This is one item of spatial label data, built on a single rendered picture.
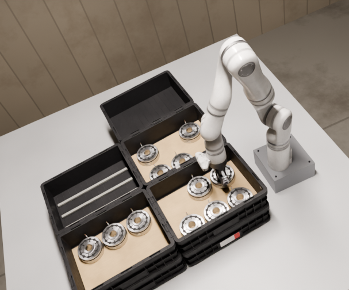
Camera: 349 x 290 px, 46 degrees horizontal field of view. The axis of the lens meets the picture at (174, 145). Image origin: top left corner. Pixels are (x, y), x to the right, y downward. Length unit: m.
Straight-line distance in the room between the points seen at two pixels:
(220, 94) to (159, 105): 0.84
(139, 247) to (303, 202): 0.71
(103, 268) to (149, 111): 0.83
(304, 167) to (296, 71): 1.68
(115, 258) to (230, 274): 0.45
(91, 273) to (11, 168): 0.95
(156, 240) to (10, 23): 1.96
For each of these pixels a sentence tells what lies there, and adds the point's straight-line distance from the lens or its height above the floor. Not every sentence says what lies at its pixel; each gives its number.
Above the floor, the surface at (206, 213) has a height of 0.86.
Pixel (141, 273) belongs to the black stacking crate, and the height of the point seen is 0.86.
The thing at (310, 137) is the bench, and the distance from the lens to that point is 2.04.
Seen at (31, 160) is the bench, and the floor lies 0.70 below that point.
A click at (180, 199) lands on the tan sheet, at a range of 1.75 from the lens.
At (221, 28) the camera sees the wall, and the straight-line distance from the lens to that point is 3.57.
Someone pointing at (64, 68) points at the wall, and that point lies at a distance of 3.33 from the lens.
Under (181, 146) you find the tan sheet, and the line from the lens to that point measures 1.92.
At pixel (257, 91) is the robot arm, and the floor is 1.34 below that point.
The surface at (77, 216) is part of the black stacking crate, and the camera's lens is 1.88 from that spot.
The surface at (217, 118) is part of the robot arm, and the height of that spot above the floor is 1.26.
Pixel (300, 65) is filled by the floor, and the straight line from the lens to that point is 3.46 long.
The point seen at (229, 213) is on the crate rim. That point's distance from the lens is 1.56.
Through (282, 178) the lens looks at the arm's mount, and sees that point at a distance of 1.79.
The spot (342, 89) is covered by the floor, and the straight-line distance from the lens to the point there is 3.27.
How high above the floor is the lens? 2.28
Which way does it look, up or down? 48 degrees down
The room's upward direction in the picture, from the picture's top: 20 degrees counter-clockwise
